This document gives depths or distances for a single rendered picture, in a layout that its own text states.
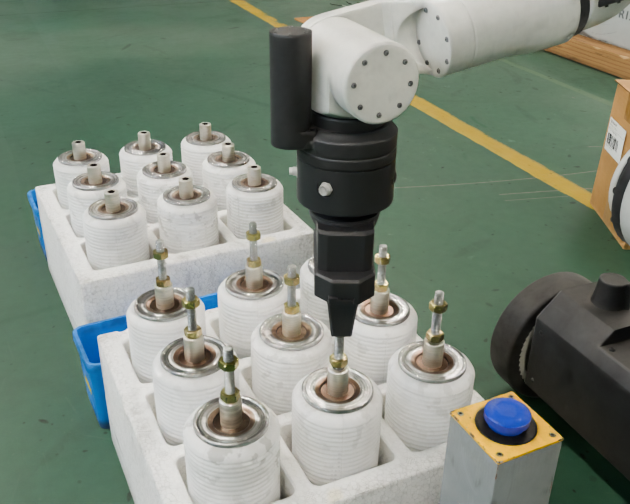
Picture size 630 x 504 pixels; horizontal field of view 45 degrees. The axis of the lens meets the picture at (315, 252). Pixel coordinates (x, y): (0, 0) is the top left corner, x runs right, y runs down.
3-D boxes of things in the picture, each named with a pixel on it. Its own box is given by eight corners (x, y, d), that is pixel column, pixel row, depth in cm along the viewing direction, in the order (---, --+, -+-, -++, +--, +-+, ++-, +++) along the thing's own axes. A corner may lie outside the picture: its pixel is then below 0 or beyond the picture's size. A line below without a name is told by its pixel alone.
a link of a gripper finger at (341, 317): (324, 332, 75) (326, 278, 72) (357, 332, 75) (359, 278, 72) (325, 342, 74) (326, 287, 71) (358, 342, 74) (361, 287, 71)
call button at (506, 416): (508, 408, 70) (512, 390, 69) (538, 436, 66) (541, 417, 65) (472, 421, 68) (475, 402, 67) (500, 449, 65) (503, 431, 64)
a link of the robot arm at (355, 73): (369, 133, 73) (375, 10, 68) (424, 174, 65) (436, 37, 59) (255, 147, 69) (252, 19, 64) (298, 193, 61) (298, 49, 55)
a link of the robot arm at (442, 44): (296, 92, 70) (426, 53, 73) (335, 123, 63) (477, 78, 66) (283, 21, 66) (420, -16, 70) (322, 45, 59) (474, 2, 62)
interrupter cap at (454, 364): (402, 386, 82) (403, 381, 82) (393, 345, 89) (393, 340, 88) (473, 385, 82) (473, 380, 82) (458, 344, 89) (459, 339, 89)
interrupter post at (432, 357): (422, 371, 84) (425, 346, 83) (419, 358, 86) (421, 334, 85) (444, 371, 84) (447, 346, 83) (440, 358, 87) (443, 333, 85)
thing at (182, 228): (210, 273, 138) (204, 180, 129) (229, 299, 130) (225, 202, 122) (157, 285, 134) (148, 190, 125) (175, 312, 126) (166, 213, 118)
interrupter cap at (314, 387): (297, 373, 84) (297, 368, 83) (365, 368, 85) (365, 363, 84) (306, 419, 77) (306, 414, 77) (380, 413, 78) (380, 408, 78)
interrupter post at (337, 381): (324, 386, 82) (325, 361, 80) (346, 384, 82) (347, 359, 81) (327, 400, 80) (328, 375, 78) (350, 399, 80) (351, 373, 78)
